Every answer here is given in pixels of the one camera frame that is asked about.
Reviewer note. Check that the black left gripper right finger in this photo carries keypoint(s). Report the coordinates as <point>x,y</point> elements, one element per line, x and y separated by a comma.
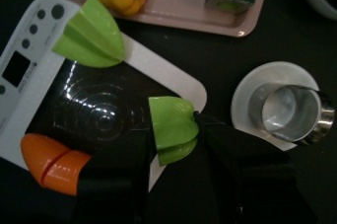
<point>249,175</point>

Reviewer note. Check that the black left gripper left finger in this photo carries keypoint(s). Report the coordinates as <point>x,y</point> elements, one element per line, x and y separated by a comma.
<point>112,182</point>

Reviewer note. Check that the orange toy carrot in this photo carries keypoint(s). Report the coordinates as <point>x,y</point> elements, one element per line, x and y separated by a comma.
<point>51,164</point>

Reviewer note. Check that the white round plate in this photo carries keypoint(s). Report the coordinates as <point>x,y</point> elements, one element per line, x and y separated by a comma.
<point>263,80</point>

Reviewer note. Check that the green starfruit top half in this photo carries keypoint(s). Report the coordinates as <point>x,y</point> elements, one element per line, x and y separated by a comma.
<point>92,37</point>

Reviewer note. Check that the pink rectangular tray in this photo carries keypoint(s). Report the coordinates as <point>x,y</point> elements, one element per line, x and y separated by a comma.
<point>175,1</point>

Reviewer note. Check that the green starfruit half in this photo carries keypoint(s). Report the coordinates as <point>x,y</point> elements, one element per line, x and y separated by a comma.
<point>92,37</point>
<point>173,126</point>

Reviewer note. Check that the green starfruit bottom half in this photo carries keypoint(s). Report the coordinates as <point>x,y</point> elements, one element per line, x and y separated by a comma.
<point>173,126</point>

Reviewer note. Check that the silver metal cup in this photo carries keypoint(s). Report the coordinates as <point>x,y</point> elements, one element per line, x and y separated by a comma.
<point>293,114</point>

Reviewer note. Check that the white toy induction cooktop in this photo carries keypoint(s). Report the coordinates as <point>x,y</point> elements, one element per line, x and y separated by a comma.
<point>88,103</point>

